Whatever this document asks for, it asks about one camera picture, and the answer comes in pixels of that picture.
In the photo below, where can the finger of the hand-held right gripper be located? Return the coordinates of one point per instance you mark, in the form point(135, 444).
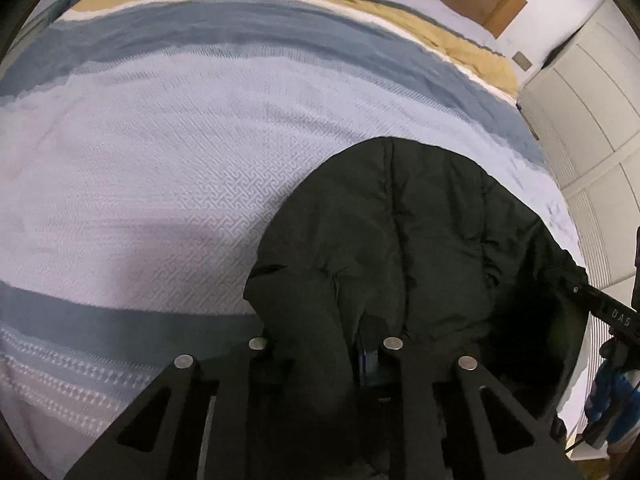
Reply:
point(607, 307)

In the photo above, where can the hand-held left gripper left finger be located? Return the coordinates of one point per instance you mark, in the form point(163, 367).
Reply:
point(235, 400)

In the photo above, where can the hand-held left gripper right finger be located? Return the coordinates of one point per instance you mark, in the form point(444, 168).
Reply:
point(372, 360)

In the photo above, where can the black puffer jacket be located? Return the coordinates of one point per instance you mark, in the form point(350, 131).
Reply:
point(400, 240)

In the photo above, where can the blue patterned cloth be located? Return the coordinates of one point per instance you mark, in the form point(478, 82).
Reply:
point(612, 402)

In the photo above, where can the white louvred wardrobe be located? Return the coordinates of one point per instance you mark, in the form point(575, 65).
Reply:
point(585, 110)

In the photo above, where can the striped duvet cover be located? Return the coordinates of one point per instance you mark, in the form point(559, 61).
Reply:
point(165, 170)

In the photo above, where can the pale lilac pillow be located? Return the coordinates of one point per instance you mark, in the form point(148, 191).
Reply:
point(425, 12)

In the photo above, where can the brass wall switch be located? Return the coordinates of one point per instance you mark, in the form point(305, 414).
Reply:
point(523, 61)

